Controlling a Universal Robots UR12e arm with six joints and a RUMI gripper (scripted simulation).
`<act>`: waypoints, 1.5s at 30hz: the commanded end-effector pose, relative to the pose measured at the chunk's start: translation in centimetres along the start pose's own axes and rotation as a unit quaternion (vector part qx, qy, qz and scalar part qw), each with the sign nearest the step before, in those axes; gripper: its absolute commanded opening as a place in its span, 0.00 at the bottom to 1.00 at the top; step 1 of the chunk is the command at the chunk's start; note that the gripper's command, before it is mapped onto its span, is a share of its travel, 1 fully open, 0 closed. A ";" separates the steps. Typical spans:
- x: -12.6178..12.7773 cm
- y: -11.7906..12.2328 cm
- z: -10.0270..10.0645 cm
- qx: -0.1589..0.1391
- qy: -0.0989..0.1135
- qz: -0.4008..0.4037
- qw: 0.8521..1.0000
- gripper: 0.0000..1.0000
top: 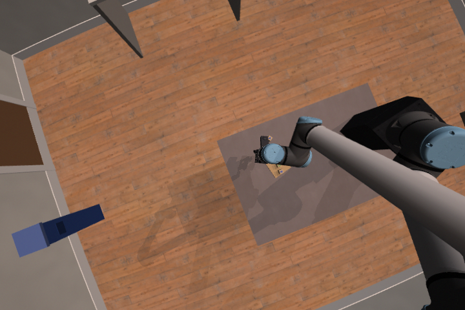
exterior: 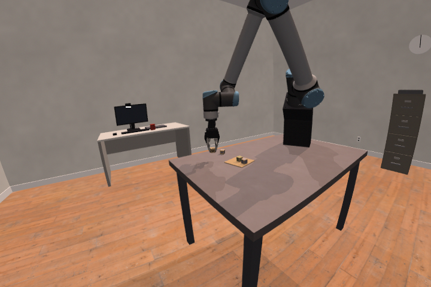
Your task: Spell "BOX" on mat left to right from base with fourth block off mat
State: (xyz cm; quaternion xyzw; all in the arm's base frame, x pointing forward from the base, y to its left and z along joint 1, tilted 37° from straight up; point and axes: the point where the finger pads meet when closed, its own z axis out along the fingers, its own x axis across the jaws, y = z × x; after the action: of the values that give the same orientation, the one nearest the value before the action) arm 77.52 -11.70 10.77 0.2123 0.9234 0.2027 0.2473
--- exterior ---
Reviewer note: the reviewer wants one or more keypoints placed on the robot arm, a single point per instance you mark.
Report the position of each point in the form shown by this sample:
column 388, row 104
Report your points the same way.
column 303, row 89

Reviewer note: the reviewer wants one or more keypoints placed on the orange flat mat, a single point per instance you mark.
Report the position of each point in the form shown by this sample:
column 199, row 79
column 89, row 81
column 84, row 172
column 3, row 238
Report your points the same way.
column 234, row 162

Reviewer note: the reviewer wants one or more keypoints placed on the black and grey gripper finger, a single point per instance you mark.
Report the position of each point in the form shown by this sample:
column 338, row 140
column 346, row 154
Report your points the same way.
column 216, row 142
column 207, row 140

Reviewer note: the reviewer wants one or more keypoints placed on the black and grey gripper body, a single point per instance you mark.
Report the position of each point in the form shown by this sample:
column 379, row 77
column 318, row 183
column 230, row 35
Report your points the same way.
column 212, row 131

